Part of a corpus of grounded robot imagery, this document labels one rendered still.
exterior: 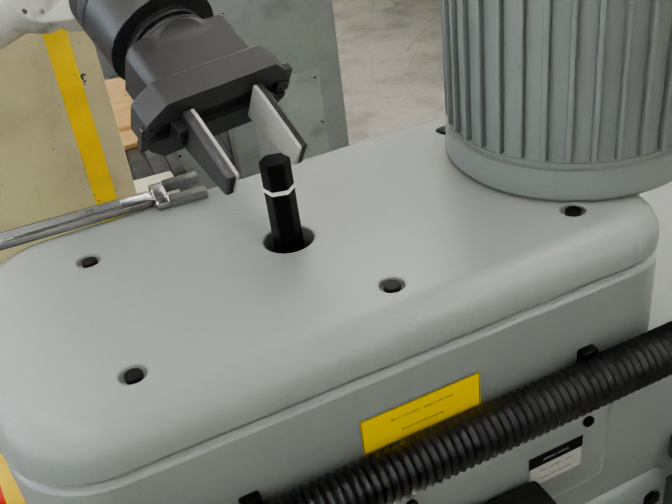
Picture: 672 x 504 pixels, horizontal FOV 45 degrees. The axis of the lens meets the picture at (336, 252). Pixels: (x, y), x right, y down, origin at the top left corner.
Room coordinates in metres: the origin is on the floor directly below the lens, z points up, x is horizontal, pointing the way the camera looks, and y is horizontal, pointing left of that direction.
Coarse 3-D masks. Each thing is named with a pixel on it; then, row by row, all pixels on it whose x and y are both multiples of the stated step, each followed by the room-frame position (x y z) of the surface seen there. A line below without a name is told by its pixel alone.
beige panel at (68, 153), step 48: (48, 48) 2.09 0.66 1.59; (0, 96) 2.04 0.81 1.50; (48, 96) 2.08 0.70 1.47; (96, 96) 2.13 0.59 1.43; (0, 144) 2.03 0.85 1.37; (48, 144) 2.07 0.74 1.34; (96, 144) 2.11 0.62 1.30; (0, 192) 2.01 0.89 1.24; (48, 192) 2.05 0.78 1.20; (96, 192) 2.10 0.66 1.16
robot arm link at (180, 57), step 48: (96, 0) 0.60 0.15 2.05; (144, 0) 0.58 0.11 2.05; (192, 0) 0.61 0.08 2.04; (144, 48) 0.56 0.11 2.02; (192, 48) 0.57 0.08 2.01; (240, 48) 0.58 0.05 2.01; (144, 96) 0.53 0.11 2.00; (192, 96) 0.53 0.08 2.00; (240, 96) 0.57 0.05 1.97; (144, 144) 0.52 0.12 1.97
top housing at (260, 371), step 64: (256, 192) 0.58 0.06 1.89; (320, 192) 0.56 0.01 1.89; (384, 192) 0.55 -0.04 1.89; (448, 192) 0.53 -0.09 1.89; (64, 256) 0.52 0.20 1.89; (128, 256) 0.50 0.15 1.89; (192, 256) 0.49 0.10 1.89; (256, 256) 0.48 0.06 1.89; (320, 256) 0.47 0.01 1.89; (384, 256) 0.46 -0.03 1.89; (448, 256) 0.45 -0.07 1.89; (512, 256) 0.44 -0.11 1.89; (576, 256) 0.44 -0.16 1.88; (640, 256) 0.45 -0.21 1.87; (0, 320) 0.45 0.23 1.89; (64, 320) 0.43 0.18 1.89; (128, 320) 0.42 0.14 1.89; (192, 320) 0.41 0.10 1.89; (256, 320) 0.41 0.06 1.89; (320, 320) 0.40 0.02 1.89; (384, 320) 0.39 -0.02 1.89; (448, 320) 0.40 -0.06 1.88; (512, 320) 0.41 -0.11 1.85; (576, 320) 0.43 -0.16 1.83; (640, 320) 0.45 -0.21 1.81; (0, 384) 0.38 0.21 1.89; (64, 384) 0.37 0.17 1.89; (128, 384) 0.37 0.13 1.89; (192, 384) 0.35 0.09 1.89; (256, 384) 0.36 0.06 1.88; (320, 384) 0.36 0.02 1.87; (384, 384) 0.38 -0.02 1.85; (448, 384) 0.39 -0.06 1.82; (512, 384) 0.41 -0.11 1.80; (0, 448) 0.35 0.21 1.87; (64, 448) 0.32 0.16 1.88; (128, 448) 0.32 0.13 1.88; (192, 448) 0.34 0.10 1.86; (256, 448) 0.35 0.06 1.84; (320, 448) 0.36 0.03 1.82
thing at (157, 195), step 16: (176, 176) 0.61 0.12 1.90; (192, 176) 0.61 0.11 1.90; (144, 192) 0.59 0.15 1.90; (160, 192) 0.58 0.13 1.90; (192, 192) 0.58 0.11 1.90; (96, 208) 0.57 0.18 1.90; (112, 208) 0.57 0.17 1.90; (128, 208) 0.57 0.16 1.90; (144, 208) 0.57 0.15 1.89; (160, 208) 0.57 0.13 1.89; (32, 224) 0.56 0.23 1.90; (48, 224) 0.56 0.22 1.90; (64, 224) 0.55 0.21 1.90; (80, 224) 0.56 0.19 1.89; (0, 240) 0.54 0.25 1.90; (16, 240) 0.54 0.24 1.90; (32, 240) 0.54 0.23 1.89
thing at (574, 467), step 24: (600, 408) 0.46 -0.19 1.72; (552, 432) 0.44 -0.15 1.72; (576, 432) 0.45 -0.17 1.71; (600, 432) 0.45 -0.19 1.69; (504, 456) 0.42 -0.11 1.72; (528, 456) 0.43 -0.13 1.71; (552, 456) 0.44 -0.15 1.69; (576, 456) 0.45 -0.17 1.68; (600, 456) 0.46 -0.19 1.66; (456, 480) 0.41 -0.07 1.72; (480, 480) 0.41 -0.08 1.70; (504, 480) 0.42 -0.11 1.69; (528, 480) 0.43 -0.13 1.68; (552, 480) 0.44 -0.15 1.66; (576, 480) 0.45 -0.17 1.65
